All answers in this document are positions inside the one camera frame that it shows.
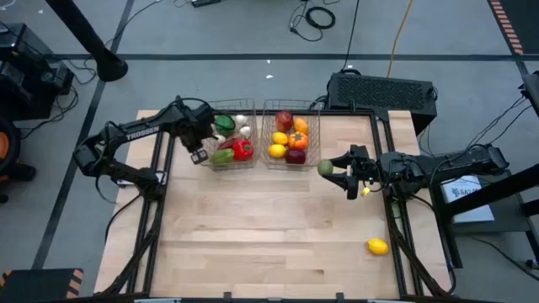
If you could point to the black diagonal bar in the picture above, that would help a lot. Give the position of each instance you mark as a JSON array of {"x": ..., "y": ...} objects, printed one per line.
[{"x": 497, "y": 189}]

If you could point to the black metal table frame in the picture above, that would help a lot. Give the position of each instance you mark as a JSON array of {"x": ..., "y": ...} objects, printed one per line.
[{"x": 358, "y": 112}]

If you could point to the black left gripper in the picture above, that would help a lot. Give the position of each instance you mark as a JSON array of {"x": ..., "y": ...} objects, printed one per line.
[{"x": 195, "y": 134}]

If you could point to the black mesh computer case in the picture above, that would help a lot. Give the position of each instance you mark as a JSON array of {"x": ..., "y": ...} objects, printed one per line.
[{"x": 379, "y": 94}]

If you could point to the red yellow apple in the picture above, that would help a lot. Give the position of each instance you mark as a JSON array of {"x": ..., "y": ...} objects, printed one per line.
[{"x": 284, "y": 120}]

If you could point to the green bell pepper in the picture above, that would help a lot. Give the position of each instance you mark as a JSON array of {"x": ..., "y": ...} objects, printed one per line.
[{"x": 224, "y": 126}]

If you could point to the orange persimmon green calyx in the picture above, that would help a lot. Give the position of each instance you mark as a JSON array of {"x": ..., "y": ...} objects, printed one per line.
[{"x": 298, "y": 141}]

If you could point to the black hazard striped mat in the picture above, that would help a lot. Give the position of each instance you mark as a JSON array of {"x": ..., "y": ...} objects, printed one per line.
[
  {"x": 38, "y": 286},
  {"x": 526, "y": 17}
]

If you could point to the white garlic bulb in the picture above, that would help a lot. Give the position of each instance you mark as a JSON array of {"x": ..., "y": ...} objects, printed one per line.
[
  {"x": 241, "y": 119},
  {"x": 220, "y": 138},
  {"x": 245, "y": 131}
]

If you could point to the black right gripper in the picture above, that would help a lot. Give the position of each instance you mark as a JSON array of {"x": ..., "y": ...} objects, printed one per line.
[{"x": 364, "y": 173}]

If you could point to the light green chayote squash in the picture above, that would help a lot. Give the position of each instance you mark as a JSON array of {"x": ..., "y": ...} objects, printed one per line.
[{"x": 222, "y": 156}]

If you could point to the black orange wheeled machine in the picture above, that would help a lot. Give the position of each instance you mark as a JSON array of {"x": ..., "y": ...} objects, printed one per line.
[{"x": 3, "y": 145}]

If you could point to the small green lime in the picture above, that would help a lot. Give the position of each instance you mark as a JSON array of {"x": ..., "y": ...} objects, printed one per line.
[{"x": 325, "y": 167}]

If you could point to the red bell pepper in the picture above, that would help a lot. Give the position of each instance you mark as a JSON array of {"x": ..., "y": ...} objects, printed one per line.
[{"x": 243, "y": 150}]

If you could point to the black equipment rack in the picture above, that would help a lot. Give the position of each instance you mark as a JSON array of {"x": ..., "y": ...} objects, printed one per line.
[{"x": 25, "y": 84}]

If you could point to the dark red pomegranate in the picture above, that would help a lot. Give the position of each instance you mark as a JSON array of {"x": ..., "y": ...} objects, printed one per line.
[{"x": 295, "y": 156}]

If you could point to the yellow lemon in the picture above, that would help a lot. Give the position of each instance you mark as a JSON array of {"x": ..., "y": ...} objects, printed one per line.
[
  {"x": 280, "y": 138},
  {"x": 378, "y": 246},
  {"x": 277, "y": 150}
]

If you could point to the red chili pepper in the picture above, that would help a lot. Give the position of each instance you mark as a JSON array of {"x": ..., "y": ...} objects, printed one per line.
[{"x": 228, "y": 143}]

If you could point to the black device on stand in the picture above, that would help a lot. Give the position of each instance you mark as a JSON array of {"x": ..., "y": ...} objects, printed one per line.
[{"x": 532, "y": 90}]

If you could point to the black pole stand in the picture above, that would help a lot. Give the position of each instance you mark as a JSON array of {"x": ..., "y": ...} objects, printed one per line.
[{"x": 84, "y": 33}]

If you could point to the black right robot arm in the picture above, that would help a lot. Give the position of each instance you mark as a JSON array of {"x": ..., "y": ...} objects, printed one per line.
[{"x": 442, "y": 168}]

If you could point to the orange fruit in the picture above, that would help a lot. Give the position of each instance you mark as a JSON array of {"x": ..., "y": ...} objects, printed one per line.
[{"x": 301, "y": 125}]

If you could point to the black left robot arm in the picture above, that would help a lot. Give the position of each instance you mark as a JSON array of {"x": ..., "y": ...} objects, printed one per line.
[{"x": 139, "y": 132}]

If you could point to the black power strip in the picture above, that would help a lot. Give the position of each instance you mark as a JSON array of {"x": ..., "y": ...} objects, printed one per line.
[{"x": 206, "y": 2}]

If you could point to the white paper sign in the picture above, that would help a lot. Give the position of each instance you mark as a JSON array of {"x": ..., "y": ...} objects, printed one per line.
[{"x": 471, "y": 206}]

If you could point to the dark grey side stand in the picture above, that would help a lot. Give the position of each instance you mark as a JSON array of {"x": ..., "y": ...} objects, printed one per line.
[{"x": 511, "y": 219}]

